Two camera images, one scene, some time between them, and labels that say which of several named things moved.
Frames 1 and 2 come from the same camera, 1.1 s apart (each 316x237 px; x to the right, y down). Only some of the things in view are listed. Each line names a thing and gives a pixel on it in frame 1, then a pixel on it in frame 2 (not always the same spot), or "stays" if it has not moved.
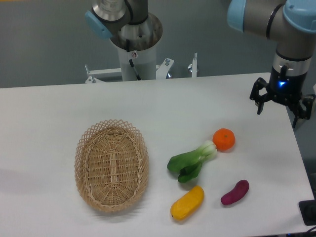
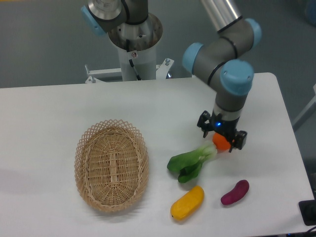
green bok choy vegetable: [189, 164] stays
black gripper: [286, 89] to [226, 127]
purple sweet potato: [238, 191] stays
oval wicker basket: [111, 165] stays
